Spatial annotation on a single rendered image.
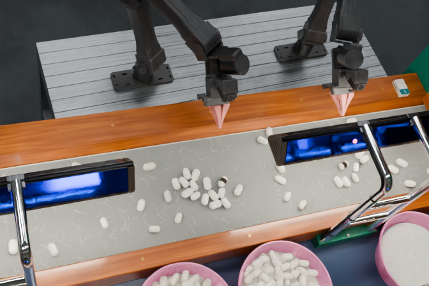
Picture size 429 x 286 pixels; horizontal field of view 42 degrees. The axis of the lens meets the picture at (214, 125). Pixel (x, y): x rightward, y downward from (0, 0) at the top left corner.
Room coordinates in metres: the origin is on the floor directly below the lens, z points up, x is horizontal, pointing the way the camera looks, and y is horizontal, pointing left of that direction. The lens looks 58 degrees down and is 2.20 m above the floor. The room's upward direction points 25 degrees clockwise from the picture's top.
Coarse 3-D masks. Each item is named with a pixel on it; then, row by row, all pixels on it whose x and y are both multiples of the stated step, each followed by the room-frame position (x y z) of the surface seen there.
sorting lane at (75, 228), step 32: (288, 128) 1.03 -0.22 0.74; (64, 160) 0.62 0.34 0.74; (96, 160) 0.66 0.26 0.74; (160, 160) 0.74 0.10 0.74; (192, 160) 0.78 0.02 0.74; (224, 160) 0.83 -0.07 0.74; (256, 160) 0.88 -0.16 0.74; (320, 160) 0.97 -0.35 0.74; (352, 160) 1.03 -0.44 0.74; (416, 160) 1.13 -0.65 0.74; (160, 192) 0.65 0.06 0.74; (256, 192) 0.78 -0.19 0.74; (320, 192) 0.87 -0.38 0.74; (352, 192) 0.92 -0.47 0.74; (0, 224) 0.38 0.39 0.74; (32, 224) 0.42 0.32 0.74; (64, 224) 0.45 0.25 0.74; (96, 224) 0.49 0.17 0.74; (128, 224) 0.53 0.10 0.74; (160, 224) 0.56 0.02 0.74; (192, 224) 0.60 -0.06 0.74; (224, 224) 0.64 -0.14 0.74; (256, 224) 0.68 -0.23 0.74; (0, 256) 0.31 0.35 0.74; (64, 256) 0.38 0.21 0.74; (96, 256) 0.41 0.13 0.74
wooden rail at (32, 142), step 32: (256, 96) 1.08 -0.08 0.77; (288, 96) 1.13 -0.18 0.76; (320, 96) 1.19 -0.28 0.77; (384, 96) 1.30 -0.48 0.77; (416, 96) 1.37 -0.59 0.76; (0, 128) 0.61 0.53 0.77; (32, 128) 0.65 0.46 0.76; (64, 128) 0.69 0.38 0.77; (96, 128) 0.74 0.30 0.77; (128, 128) 0.78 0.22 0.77; (160, 128) 0.82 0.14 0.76; (192, 128) 0.87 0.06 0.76; (224, 128) 0.92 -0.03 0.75; (256, 128) 0.98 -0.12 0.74; (0, 160) 0.53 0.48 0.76; (32, 160) 0.57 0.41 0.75
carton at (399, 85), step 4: (396, 80) 1.37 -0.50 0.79; (400, 80) 1.38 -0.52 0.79; (396, 84) 1.36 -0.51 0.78; (400, 84) 1.37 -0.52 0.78; (404, 84) 1.37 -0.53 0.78; (396, 88) 1.35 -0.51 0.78; (400, 88) 1.35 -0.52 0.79; (404, 88) 1.36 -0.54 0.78; (396, 92) 1.34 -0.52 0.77; (400, 92) 1.33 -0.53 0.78; (404, 92) 1.34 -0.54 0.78; (408, 92) 1.35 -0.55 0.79; (400, 96) 1.33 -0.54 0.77
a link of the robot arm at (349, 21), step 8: (344, 0) 1.30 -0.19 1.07; (352, 0) 1.32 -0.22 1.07; (336, 8) 1.30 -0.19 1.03; (344, 8) 1.28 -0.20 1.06; (352, 8) 1.29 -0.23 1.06; (336, 16) 1.27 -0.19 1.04; (344, 16) 1.26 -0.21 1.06; (352, 16) 1.27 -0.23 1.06; (344, 24) 1.24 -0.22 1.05; (352, 24) 1.25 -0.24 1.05; (360, 24) 1.26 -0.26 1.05; (344, 32) 1.22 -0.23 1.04; (352, 32) 1.23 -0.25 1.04; (344, 40) 1.22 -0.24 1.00; (352, 40) 1.23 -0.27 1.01
